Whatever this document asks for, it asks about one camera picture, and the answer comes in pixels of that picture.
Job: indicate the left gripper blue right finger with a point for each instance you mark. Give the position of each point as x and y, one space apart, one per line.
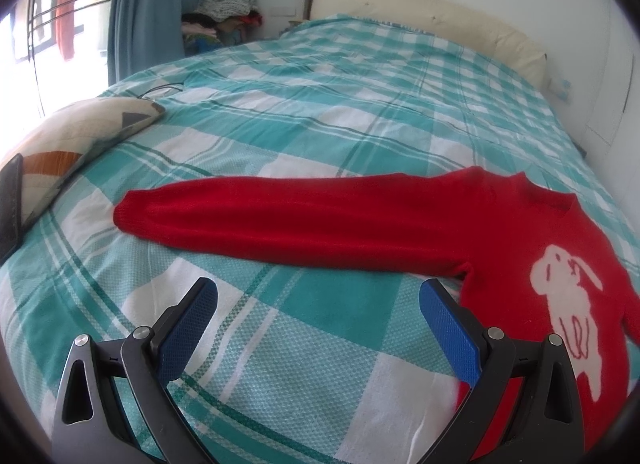
544 424

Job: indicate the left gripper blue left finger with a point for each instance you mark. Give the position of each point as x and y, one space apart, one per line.
90 423

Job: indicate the red sweater with white rabbit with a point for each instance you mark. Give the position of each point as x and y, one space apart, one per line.
530 260

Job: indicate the pile of clothes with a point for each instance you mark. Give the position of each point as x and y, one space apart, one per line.
219 23

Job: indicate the teal white plaid bedspread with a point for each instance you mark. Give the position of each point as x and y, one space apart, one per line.
299 364

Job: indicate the black smartphone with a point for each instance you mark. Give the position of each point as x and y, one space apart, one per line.
11 224

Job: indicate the cream patterned pillow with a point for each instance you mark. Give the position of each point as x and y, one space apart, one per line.
72 138

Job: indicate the white wardrobe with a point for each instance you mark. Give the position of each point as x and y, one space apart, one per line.
611 136

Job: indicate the red hanging garment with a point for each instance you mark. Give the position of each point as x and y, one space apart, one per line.
64 27

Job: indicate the cream padded headboard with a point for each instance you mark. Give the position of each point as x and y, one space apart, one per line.
451 21

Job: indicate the white wall socket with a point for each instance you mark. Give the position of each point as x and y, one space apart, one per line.
560 88

